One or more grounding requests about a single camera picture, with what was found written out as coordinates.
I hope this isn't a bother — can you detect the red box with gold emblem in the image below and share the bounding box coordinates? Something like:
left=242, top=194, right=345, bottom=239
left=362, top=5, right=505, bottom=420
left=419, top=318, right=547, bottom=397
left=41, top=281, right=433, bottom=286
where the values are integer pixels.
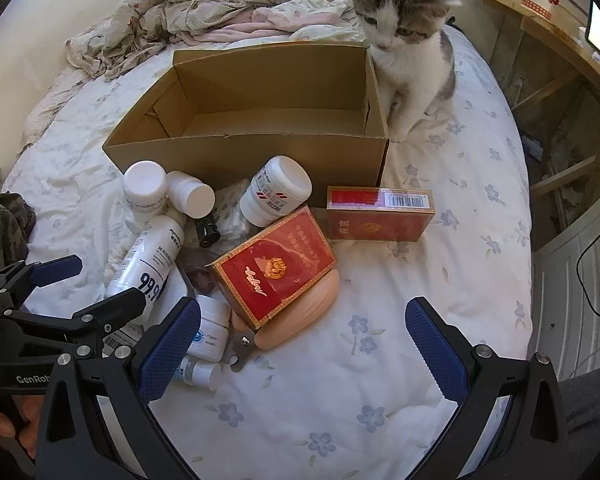
left=205, top=206, right=338, bottom=330

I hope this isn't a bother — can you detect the pink cloth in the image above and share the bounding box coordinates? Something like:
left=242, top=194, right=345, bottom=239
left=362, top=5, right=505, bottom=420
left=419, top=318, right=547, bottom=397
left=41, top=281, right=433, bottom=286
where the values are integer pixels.
left=172, top=7, right=341, bottom=46

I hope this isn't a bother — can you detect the large white round lid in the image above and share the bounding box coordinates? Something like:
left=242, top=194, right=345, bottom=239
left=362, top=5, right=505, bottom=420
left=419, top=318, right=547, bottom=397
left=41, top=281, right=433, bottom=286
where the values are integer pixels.
left=122, top=160, right=170, bottom=221

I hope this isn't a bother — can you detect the cardboard box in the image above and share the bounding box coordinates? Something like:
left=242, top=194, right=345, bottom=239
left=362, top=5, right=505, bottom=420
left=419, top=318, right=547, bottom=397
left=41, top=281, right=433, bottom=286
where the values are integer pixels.
left=101, top=42, right=391, bottom=211

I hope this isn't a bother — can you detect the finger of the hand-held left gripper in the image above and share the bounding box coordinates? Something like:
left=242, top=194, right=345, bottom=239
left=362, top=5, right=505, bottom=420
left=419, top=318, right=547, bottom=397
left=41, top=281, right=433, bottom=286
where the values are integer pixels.
left=0, top=286, right=147, bottom=361
left=0, top=255, right=84, bottom=311

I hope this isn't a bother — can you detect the white jar with red label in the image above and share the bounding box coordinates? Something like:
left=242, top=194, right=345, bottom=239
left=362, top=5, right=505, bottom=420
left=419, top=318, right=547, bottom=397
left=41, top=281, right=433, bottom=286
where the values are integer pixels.
left=238, top=156, right=313, bottom=228

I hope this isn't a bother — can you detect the wooden desk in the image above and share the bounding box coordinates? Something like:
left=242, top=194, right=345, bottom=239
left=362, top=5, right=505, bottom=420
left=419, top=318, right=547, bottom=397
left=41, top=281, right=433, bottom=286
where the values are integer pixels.
left=467, top=0, right=600, bottom=196

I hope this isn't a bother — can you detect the white floral cloth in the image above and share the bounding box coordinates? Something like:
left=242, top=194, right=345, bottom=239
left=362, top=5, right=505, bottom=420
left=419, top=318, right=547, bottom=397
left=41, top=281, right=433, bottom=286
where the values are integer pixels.
left=267, top=0, right=368, bottom=43

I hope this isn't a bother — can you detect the white and tabby cat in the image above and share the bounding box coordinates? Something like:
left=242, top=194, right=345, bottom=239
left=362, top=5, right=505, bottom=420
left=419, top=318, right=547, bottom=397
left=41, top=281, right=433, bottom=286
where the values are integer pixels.
left=336, top=0, right=463, bottom=143

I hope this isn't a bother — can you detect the red box with barcode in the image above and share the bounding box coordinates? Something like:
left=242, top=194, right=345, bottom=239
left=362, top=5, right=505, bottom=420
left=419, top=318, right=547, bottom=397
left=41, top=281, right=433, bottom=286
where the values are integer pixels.
left=326, top=186, right=435, bottom=243

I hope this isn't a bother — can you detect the black cable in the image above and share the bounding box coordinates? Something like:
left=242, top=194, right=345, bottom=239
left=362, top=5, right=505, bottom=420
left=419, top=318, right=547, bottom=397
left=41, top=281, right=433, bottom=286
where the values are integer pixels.
left=576, top=232, right=600, bottom=319

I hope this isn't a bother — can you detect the pink item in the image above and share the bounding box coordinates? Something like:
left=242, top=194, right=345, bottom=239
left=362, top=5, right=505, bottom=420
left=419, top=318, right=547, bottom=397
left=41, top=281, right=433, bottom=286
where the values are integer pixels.
left=177, top=255, right=221, bottom=296

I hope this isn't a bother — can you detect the camouflage cloth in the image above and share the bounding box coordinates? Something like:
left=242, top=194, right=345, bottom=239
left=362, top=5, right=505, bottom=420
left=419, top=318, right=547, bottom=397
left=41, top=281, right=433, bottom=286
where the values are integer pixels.
left=0, top=191, right=37, bottom=273

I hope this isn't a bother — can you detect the person's left hand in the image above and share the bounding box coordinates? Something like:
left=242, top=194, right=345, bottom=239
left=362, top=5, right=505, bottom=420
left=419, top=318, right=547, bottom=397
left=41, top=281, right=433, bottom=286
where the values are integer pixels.
left=0, top=394, right=41, bottom=461

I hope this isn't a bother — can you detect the tiny white bottle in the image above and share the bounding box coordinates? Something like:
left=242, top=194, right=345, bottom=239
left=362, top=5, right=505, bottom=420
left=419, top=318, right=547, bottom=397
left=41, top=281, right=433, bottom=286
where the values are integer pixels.
left=172, top=355, right=223, bottom=390

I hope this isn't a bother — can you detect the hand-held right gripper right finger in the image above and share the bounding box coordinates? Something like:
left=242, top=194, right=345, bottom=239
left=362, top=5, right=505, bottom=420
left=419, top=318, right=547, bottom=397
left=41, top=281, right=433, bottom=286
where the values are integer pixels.
left=404, top=296, right=572, bottom=480

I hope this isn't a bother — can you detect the black tube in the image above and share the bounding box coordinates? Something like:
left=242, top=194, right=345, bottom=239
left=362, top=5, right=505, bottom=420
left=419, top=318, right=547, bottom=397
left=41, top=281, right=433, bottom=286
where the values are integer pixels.
left=196, top=217, right=222, bottom=248

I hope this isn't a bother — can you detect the white box with barcode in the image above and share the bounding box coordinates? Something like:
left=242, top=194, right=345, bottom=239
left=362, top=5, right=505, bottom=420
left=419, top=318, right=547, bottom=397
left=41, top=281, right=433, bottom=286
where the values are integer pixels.
left=100, top=322, right=146, bottom=356

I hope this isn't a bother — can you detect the tall white spray bottle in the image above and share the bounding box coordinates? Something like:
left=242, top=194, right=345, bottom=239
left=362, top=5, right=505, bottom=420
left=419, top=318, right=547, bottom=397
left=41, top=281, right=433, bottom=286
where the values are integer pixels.
left=104, top=215, right=187, bottom=321

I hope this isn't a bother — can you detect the white cabinet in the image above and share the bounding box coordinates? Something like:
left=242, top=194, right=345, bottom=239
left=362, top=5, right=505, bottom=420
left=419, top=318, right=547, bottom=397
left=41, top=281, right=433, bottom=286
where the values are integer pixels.
left=530, top=195, right=600, bottom=376

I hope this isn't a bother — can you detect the person's grey clothing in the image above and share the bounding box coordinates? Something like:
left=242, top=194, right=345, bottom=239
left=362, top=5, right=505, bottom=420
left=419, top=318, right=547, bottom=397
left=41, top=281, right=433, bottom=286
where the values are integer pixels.
left=555, top=370, right=600, bottom=480

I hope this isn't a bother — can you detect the small white round lid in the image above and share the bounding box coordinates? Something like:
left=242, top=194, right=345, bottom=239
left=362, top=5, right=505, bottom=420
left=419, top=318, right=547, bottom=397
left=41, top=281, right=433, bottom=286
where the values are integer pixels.
left=166, top=170, right=216, bottom=219

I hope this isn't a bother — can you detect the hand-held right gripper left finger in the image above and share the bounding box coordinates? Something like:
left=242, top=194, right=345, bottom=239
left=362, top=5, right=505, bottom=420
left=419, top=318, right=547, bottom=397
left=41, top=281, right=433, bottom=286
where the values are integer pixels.
left=34, top=296, right=203, bottom=480

